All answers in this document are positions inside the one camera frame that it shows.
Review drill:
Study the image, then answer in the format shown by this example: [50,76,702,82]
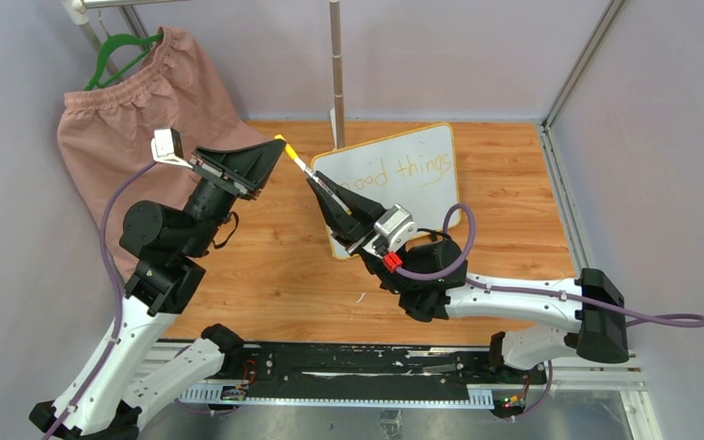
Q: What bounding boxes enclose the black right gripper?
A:
[306,172,414,296]

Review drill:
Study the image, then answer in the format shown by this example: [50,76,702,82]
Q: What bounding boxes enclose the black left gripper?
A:
[183,138,290,257]

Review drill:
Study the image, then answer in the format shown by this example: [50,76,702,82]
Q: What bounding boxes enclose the yellow marker cap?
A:
[274,134,299,160]

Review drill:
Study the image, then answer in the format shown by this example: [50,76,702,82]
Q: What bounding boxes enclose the yellow framed whiteboard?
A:
[311,123,459,230]

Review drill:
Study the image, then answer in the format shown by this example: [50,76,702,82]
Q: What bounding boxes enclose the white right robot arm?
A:
[305,170,630,383]

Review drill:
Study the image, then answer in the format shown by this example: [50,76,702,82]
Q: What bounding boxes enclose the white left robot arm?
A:
[29,138,286,439]

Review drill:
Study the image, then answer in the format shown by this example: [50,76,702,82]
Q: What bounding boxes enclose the pink cloth shorts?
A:
[57,27,266,279]

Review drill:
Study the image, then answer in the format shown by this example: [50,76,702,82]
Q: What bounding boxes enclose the metal stand pole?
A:
[328,0,346,149]

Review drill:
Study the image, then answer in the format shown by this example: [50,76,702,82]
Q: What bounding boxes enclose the green clothes hanger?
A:
[82,31,165,93]

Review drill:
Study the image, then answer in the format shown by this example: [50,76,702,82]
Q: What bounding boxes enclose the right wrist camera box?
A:
[368,203,416,257]

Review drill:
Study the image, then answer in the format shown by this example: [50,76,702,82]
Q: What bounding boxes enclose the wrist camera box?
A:
[150,127,193,170]
[368,203,416,257]

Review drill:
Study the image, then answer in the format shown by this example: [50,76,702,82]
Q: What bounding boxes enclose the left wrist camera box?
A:
[150,127,193,170]

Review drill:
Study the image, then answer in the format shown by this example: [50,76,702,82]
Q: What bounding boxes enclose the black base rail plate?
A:
[179,342,546,409]

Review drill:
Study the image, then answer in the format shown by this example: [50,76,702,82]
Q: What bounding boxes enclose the aluminium frame post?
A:
[543,0,628,130]

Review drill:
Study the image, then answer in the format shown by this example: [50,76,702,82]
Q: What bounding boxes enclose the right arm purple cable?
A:
[382,203,704,329]

